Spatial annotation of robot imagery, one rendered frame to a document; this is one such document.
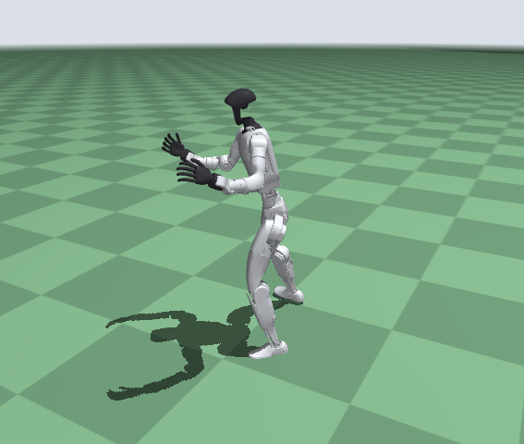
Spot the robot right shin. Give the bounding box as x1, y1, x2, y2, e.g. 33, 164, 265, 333
272, 245, 297, 294

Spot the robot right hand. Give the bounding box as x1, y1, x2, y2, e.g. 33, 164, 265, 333
162, 132, 192, 162

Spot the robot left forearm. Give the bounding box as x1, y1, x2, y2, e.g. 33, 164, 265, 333
215, 174, 263, 195

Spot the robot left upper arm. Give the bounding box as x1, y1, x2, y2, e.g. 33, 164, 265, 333
249, 135, 268, 192

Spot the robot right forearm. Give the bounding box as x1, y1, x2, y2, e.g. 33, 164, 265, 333
186, 152, 221, 170

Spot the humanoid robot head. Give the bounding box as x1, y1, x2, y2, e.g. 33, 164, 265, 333
225, 88, 262, 134

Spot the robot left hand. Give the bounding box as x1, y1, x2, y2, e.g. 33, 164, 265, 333
177, 158, 223, 191

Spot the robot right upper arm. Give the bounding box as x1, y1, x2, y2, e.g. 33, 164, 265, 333
219, 127, 244, 172

